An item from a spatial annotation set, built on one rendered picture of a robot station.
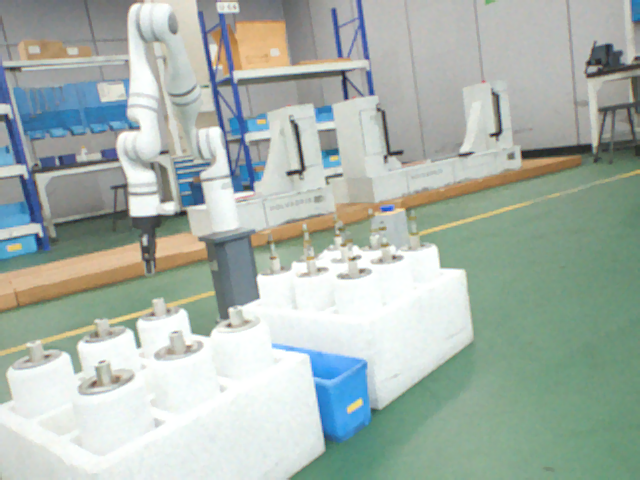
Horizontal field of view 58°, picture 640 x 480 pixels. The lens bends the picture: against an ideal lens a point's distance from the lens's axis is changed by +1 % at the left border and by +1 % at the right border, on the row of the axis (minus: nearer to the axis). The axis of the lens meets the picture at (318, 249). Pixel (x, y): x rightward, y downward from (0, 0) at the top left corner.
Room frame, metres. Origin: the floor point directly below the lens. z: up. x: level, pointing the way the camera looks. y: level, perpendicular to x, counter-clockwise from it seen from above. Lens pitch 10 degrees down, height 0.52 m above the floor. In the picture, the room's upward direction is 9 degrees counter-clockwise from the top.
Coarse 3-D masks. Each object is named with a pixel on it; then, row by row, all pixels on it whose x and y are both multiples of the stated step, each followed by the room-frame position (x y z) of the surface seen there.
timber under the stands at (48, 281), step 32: (544, 160) 5.09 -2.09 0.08; (576, 160) 4.90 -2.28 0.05; (448, 192) 4.16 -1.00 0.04; (288, 224) 3.56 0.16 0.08; (320, 224) 3.60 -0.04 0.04; (96, 256) 3.55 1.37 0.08; (128, 256) 3.31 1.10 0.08; (160, 256) 3.10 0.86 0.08; (192, 256) 3.17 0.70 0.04; (0, 288) 2.90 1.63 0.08; (32, 288) 2.77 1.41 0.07; (64, 288) 2.84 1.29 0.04
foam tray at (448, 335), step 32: (416, 288) 1.25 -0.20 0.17; (448, 288) 1.26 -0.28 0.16; (288, 320) 1.19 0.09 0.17; (320, 320) 1.13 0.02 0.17; (352, 320) 1.07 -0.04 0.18; (384, 320) 1.08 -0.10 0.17; (416, 320) 1.16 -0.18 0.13; (448, 320) 1.25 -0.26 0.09; (352, 352) 1.08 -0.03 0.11; (384, 352) 1.07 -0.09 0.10; (416, 352) 1.15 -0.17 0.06; (448, 352) 1.24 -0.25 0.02; (384, 384) 1.06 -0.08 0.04
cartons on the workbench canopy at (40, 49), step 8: (24, 40) 6.37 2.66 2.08; (32, 40) 6.42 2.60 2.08; (40, 40) 6.46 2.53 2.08; (48, 40) 6.52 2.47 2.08; (24, 48) 6.38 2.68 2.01; (32, 48) 6.41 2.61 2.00; (40, 48) 6.45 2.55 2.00; (48, 48) 6.50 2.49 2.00; (56, 48) 6.55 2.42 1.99; (64, 48) 6.62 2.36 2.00; (72, 48) 6.65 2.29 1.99; (80, 48) 6.68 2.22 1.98; (88, 48) 6.71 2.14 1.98; (24, 56) 6.45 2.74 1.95; (32, 56) 6.40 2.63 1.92; (40, 56) 6.44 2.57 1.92; (48, 56) 6.49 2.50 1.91; (56, 56) 6.53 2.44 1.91; (64, 56) 6.58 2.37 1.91; (72, 56) 6.64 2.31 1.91; (80, 56) 6.67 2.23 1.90; (88, 56) 6.70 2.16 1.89
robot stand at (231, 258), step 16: (208, 240) 1.77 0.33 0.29; (224, 240) 1.75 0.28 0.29; (240, 240) 1.78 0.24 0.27; (208, 256) 1.82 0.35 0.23; (224, 256) 1.76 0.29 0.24; (240, 256) 1.78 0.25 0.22; (224, 272) 1.76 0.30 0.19; (240, 272) 1.77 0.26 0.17; (256, 272) 1.82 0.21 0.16; (224, 288) 1.76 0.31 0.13; (240, 288) 1.77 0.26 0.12; (256, 288) 1.79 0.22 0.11; (224, 304) 1.77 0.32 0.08; (240, 304) 1.76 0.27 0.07; (224, 320) 1.79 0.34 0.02
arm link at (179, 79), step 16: (144, 16) 1.49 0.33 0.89; (160, 16) 1.48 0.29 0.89; (144, 32) 1.50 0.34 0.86; (160, 32) 1.50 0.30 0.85; (176, 32) 1.54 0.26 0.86; (176, 48) 1.55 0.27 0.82; (176, 64) 1.57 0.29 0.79; (176, 80) 1.60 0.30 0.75; (192, 80) 1.64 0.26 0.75; (176, 96) 1.64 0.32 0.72
